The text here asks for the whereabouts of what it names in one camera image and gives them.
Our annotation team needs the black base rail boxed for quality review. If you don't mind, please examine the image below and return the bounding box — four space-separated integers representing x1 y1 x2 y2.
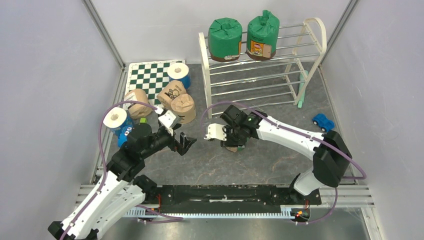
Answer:
135 184 322 219

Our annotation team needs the green white chessboard mat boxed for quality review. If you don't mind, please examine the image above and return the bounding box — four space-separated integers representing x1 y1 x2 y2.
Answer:
124 59 186 107

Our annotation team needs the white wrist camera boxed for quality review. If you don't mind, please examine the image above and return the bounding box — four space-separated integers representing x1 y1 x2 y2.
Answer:
154 107 181 136
204 123 227 141

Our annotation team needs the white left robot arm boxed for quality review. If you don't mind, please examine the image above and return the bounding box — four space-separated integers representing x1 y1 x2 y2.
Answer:
48 123 197 240

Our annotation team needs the mint green stick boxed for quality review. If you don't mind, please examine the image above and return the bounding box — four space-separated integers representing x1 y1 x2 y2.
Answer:
297 70 310 110

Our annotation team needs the cream metal shelf rack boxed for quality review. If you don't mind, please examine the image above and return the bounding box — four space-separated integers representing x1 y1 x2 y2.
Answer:
198 17 328 118

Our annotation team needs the blue white roll front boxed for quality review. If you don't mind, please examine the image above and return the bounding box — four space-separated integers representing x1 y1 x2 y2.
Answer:
102 107 134 136

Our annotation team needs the green roll on shelf left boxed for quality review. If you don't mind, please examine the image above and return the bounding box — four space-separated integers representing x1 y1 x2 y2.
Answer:
207 17 243 62

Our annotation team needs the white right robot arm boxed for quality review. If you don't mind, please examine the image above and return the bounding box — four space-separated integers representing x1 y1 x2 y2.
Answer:
220 104 352 204

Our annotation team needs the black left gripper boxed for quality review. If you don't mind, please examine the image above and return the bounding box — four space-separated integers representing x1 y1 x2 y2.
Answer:
141 123 197 159

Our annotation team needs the green brown roll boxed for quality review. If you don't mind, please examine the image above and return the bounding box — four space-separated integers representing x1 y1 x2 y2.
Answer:
225 145 246 153

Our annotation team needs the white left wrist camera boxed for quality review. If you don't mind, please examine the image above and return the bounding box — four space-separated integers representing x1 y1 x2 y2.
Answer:
154 107 181 136

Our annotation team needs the brown paper roll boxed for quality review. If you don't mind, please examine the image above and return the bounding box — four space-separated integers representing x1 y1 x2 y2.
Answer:
171 93 196 124

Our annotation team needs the brown roll with cartoon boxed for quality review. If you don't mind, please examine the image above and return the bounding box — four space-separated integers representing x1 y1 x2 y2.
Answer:
157 80 187 110

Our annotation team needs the blue white roll rear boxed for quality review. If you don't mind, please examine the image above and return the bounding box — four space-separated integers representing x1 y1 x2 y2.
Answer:
167 62 191 89

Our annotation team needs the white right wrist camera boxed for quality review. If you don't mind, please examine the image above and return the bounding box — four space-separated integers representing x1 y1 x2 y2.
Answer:
204 123 227 141

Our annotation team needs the brown roll with label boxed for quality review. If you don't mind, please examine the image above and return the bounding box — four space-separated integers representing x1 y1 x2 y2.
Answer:
123 88 154 120

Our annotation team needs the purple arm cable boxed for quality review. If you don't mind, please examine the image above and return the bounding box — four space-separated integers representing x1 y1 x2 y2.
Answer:
200 100 368 181
59 100 160 240

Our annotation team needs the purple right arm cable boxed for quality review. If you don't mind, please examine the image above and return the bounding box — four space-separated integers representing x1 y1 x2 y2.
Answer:
200 100 368 181

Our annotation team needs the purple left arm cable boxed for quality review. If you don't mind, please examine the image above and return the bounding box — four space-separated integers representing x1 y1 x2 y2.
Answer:
59 100 160 240

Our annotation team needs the green paper roll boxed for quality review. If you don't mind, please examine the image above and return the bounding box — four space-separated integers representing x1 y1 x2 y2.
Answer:
246 10 280 61

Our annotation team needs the blue toy car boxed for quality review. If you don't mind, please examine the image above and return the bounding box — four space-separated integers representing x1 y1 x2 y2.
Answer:
312 113 336 133

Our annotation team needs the blue white roll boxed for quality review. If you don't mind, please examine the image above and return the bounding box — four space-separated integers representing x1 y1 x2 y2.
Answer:
167 62 191 89
102 107 134 136

